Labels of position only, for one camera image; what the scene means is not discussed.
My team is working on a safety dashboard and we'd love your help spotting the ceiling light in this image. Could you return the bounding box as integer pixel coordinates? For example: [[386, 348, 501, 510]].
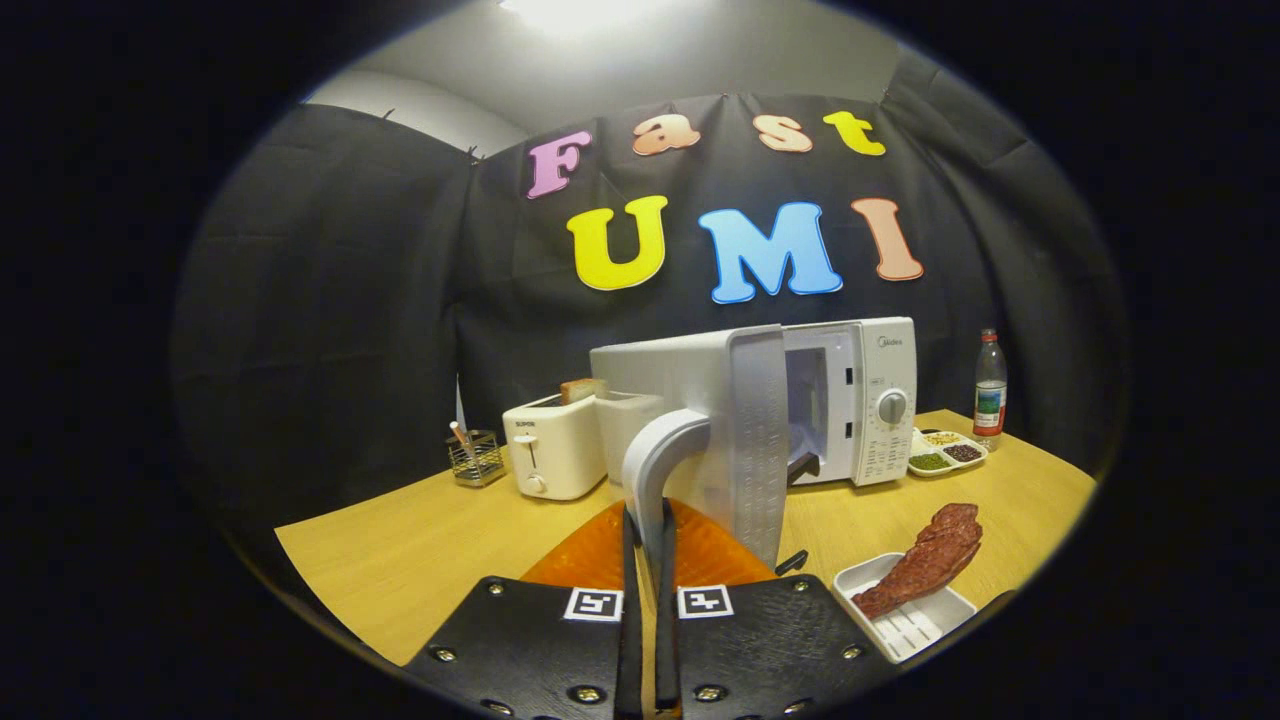
[[498, 0, 691, 36]]

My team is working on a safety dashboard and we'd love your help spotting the white toaster oven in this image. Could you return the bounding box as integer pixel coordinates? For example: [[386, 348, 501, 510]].
[[590, 317, 918, 591]]

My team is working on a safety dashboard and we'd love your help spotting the clear plastic bottle red cap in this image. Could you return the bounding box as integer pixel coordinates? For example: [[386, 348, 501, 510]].
[[973, 329, 1008, 451]]

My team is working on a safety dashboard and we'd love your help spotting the white divided bean dish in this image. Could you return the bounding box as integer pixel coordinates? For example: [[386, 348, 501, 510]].
[[907, 428, 990, 478]]

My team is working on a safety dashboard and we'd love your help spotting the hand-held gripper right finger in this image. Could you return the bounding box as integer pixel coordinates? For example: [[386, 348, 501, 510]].
[[655, 498, 901, 720]]

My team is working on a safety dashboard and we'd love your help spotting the white bread toaster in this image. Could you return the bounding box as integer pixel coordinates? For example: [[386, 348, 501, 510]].
[[502, 392, 609, 501]]

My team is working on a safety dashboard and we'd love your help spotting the small white ribbed tray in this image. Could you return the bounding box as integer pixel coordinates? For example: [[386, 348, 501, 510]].
[[833, 552, 978, 664]]

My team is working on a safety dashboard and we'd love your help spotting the wire mesh utensil holder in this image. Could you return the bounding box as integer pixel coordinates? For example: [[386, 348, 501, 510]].
[[446, 430, 506, 488]]

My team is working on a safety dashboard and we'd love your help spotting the reddish brown meat slice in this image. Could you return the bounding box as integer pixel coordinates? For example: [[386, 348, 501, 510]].
[[852, 503, 984, 620]]

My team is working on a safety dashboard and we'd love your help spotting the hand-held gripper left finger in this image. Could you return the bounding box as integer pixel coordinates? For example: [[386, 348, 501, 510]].
[[400, 498, 643, 720]]

